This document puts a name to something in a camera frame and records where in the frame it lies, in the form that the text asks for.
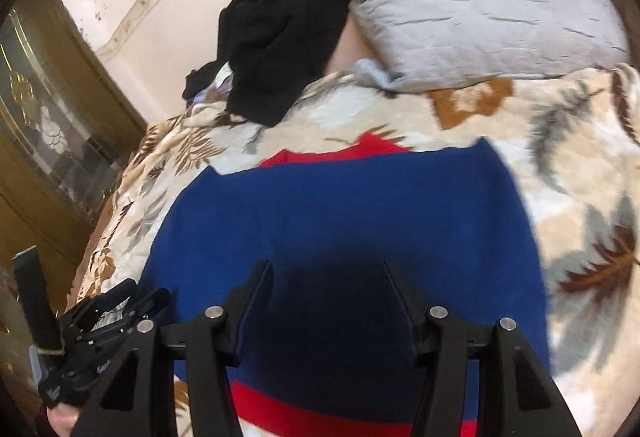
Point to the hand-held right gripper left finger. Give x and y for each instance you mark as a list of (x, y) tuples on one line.
[(252, 302)]

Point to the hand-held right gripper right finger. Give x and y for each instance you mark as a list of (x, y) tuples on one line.
[(405, 297)]

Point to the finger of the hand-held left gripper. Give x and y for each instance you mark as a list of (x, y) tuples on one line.
[(115, 304), (37, 302)]

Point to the red and blue sweater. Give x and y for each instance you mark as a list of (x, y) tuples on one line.
[(350, 207)]

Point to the person's left hand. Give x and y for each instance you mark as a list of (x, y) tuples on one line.
[(62, 422)]

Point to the wooden door with glass panel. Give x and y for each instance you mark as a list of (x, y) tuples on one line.
[(45, 127)]

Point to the purple cloth items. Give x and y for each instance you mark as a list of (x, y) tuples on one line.
[(212, 94)]

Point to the leaf print blanket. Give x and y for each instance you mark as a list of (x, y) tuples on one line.
[(550, 132)]

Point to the small black cloth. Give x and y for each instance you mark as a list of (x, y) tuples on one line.
[(202, 77)]

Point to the pale pink cushion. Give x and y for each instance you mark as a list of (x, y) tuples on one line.
[(355, 44)]

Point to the black garment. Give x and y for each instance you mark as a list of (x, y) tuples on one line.
[(285, 42)]

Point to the grey quilted pillow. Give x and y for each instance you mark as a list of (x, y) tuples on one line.
[(475, 2)]

